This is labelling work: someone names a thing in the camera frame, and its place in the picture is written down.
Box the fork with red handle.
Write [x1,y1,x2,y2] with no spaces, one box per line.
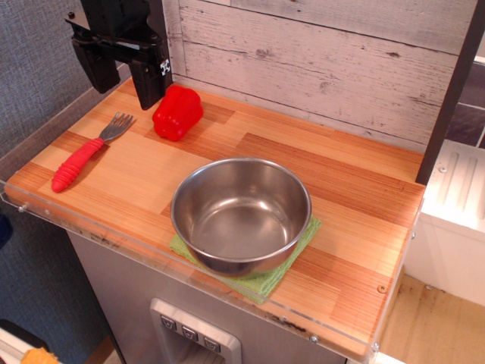
[51,112,133,193]

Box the red plastic bell pepper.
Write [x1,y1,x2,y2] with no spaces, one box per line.
[152,85,204,141]

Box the yellow object at corner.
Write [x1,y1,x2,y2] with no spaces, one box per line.
[20,348,60,364]

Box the green folded towel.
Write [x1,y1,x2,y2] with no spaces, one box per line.
[169,216,322,304]

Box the silver dispenser panel with buttons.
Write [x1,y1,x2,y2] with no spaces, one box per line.
[150,298,243,363]

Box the stainless steel bowl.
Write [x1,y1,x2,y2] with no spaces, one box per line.
[171,157,312,278]

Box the dark right cabinet post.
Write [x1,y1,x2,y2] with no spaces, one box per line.
[415,0,484,185]

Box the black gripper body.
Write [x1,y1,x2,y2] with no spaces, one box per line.
[65,1,164,76]

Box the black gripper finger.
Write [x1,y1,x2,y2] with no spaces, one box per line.
[129,60,166,110]
[72,38,120,94]

